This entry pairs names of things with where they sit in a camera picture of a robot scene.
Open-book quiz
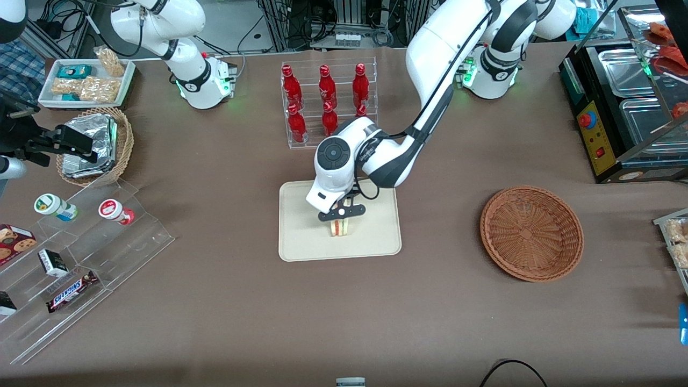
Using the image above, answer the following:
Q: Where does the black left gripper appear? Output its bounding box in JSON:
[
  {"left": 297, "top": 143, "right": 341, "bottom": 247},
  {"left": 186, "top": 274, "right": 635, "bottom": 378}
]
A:
[{"left": 318, "top": 197, "right": 367, "bottom": 231}]

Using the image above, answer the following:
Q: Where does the deep tan wicker basket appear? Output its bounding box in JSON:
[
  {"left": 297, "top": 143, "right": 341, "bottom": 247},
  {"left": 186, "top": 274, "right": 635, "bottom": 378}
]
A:
[{"left": 56, "top": 106, "right": 135, "bottom": 188}]

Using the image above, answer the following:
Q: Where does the beige plastic tray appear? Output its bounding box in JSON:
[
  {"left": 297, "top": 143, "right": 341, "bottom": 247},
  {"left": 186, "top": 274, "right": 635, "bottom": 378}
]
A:
[{"left": 278, "top": 175, "right": 403, "bottom": 262}]

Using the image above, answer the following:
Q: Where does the white rectangular snack tray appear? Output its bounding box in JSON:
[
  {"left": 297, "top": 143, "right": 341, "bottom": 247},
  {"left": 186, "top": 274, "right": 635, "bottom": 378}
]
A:
[{"left": 37, "top": 58, "right": 136, "bottom": 110}]

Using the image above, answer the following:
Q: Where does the shallow brown wicker basket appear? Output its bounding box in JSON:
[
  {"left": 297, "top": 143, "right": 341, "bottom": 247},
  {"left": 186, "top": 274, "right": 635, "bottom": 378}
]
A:
[{"left": 479, "top": 185, "right": 585, "bottom": 283}]

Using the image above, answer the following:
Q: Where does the grey tray with snacks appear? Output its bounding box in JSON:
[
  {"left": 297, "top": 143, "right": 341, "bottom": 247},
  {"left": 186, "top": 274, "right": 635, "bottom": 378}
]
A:
[{"left": 653, "top": 208, "right": 688, "bottom": 296}]

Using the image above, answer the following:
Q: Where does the foil wrapped package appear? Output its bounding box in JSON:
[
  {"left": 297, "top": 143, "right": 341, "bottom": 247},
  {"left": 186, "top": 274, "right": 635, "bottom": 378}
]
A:
[
  {"left": 63, "top": 113, "right": 118, "bottom": 168},
  {"left": 61, "top": 159, "right": 112, "bottom": 180}
]

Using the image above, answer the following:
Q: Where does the clear bag of crackers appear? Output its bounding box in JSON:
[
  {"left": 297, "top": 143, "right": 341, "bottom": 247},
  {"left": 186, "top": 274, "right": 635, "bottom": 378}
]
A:
[
  {"left": 79, "top": 76, "right": 121, "bottom": 104},
  {"left": 94, "top": 46, "right": 126, "bottom": 77},
  {"left": 51, "top": 77, "right": 82, "bottom": 97}
]

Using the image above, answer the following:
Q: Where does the green lid yogurt cup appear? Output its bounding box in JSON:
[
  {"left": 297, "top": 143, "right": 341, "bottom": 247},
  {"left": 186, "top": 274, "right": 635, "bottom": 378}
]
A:
[{"left": 34, "top": 193, "right": 78, "bottom": 222}]

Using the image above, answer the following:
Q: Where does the red lid yogurt cup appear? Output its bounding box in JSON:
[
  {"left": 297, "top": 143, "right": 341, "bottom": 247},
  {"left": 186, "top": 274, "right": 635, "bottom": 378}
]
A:
[{"left": 98, "top": 198, "right": 135, "bottom": 226}]

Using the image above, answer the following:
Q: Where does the teal snack box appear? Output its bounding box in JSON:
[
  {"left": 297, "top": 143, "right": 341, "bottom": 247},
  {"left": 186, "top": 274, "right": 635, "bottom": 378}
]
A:
[{"left": 57, "top": 64, "right": 93, "bottom": 79}]

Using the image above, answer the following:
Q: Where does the clear acrylic stepped display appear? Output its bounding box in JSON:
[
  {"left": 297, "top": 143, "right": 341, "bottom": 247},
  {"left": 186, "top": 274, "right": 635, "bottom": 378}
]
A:
[{"left": 0, "top": 177, "right": 176, "bottom": 366}]

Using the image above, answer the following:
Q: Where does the blue checkered cloth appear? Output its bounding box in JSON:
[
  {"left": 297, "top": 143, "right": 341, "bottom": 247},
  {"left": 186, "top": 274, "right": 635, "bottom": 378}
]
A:
[{"left": 0, "top": 41, "right": 47, "bottom": 82}]

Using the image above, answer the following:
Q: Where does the clear acrylic bottle rack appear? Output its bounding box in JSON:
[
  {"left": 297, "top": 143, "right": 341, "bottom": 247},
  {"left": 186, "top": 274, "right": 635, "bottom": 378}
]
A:
[{"left": 280, "top": 56, "right": 379, "bottom": 150}]

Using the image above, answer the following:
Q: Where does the small black white carton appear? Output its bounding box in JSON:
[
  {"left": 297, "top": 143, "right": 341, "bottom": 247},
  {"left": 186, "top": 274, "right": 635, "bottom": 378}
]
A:
[{"left": 38, "top": 248, "right": 69, "bottom": 278}]

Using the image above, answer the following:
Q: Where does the red cookie box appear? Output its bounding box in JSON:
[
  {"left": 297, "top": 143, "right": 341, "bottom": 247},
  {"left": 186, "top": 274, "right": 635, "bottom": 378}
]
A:
[{"left": 0, "top": 224, "right": 38, "bottom": 267}]

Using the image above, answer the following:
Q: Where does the Snickers chocolate bar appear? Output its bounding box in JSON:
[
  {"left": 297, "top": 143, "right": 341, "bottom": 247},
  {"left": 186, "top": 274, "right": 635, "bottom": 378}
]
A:
[{"left": 45, "top": 270, "right": 99, "bottom": 314}]

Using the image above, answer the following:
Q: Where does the aluminium equipment rack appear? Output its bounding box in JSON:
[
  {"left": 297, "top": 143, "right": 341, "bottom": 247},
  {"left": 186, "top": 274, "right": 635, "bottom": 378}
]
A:
[{"left": 258, "top": 0, "right": 432, "bottom": 50}]

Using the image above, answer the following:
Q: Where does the black food warmer appliance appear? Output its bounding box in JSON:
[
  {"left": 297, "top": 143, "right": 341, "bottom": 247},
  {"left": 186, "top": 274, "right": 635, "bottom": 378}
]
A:
[{"left": 558, "top": 5, "right": 688, "bottom": 184}]

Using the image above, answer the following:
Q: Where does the teal cloth bundle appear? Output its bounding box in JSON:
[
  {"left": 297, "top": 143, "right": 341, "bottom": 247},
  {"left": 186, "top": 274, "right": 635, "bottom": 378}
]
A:
[{"left": 573, "top": 6, "right": 594, "bottom": 34}]

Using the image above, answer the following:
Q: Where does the steel warmer pan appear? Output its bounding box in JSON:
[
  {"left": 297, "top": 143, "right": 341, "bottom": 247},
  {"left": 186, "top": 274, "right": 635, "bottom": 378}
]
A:
[
  {"left": 598, "top": 47, "right": 654, "bottom": 98},
  {"left": 620, "top": 97, "right": 688, "bottom": 154}
]

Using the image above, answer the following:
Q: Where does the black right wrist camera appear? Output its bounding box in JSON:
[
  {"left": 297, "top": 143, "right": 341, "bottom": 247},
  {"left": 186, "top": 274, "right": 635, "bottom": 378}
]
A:
[{"left": 0, "top": 99, "right": 39, "bottom": 156}]

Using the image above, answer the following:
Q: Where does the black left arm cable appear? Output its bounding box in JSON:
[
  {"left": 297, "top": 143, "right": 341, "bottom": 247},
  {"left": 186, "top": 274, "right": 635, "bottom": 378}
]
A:
[{"left": 347, "top": 0, "right": 498, "bottom": 203}]

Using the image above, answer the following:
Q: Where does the black floor cable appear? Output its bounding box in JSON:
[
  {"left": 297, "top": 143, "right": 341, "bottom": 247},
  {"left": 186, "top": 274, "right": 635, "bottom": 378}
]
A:
[{"left": 480, "top": 359, "right": 547, "bottom": 387}]

